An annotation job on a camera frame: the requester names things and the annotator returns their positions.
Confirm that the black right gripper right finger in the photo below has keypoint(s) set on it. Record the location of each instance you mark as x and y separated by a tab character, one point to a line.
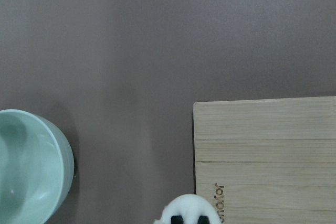
203	220

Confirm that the mint green bowl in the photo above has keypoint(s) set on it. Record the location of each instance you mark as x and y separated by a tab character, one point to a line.
37	167

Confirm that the bamboo cutting board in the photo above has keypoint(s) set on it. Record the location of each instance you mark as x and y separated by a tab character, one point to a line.
267	161

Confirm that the white steamed bun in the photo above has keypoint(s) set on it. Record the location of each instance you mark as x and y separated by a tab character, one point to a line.
190	207

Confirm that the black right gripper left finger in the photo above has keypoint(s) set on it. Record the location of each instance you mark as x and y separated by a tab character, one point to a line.
177	220

